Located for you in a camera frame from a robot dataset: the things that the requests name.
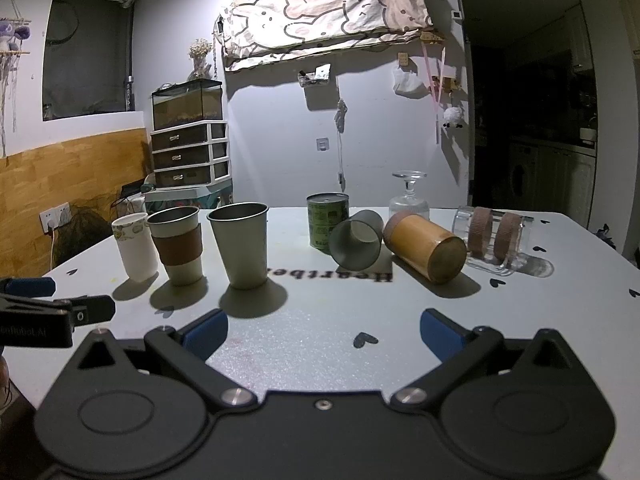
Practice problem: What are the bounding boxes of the steel cup with brown sleeve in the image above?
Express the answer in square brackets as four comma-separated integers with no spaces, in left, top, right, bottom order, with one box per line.
[147,206,205,287]

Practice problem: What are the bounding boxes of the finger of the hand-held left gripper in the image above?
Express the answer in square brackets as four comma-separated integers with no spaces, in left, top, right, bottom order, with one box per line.
[0,277,56,300]
[52,295,117,332]

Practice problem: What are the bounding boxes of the white paper cup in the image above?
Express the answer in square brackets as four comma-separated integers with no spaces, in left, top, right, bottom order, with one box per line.
[111,213,160,282]

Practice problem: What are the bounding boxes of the purple plush wall hanging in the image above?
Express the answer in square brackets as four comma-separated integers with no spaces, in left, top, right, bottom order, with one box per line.
[0,17,32,57]

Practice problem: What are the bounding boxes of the green side table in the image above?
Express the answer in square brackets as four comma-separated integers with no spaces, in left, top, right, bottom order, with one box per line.
[143,182,234,212]

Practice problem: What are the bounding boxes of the green tin can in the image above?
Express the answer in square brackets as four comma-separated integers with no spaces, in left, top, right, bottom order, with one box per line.
[306,193,350,254]

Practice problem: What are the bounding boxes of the glass fish tank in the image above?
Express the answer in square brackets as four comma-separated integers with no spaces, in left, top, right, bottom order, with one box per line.
[151,78,225,131]

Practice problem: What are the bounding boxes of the dark cloth pile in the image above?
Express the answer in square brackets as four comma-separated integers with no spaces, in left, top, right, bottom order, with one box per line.
[52,207,115,267]

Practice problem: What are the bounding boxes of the white drawer unit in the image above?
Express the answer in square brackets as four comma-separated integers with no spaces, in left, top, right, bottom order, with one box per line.
[149,120,231,189]

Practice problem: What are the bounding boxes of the clear wall pouch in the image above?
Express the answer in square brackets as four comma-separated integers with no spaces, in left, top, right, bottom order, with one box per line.
[298,63,333,88]

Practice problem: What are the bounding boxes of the printed blanket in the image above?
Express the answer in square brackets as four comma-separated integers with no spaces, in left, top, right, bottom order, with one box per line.
[220,0,434,72]

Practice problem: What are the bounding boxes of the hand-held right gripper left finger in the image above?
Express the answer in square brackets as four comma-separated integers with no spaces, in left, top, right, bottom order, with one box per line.
[65,308,257,414]

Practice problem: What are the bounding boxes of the pink sticks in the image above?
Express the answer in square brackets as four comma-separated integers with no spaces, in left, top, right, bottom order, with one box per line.
[421,41,447,145]

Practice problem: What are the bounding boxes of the small plain steel cup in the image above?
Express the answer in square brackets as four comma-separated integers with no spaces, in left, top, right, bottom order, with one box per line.
[328,209,385,271]

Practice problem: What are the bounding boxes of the hanging cord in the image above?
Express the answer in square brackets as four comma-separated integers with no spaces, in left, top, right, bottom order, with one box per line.
[333,99,349,187]

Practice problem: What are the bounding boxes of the clear glass goblet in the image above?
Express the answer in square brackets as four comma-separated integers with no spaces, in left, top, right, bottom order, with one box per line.
[388,171,431,222]

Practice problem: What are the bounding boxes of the bamboo cup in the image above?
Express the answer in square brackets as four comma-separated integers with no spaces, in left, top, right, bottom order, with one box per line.
[382,210,469,287]

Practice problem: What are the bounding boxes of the tall plain steel cup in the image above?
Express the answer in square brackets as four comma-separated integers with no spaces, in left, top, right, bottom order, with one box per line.
[207,202,270,291]

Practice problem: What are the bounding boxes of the dried flowers in vase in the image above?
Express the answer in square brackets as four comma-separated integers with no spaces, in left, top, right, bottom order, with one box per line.
[188,38,214,81]

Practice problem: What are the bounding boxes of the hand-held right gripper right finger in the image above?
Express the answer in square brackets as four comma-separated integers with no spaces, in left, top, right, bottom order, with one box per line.
[389,308,584,409]

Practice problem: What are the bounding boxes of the dark window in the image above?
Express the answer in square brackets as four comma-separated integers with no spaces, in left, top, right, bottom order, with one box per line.
[41,0,137,122]

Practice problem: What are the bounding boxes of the white wall socket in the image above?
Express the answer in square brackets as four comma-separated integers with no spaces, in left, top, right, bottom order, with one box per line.
[39,203,72,234]

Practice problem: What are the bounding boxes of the glass cup with cork bands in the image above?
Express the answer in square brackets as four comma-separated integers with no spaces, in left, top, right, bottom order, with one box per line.
[452,205,532,278]

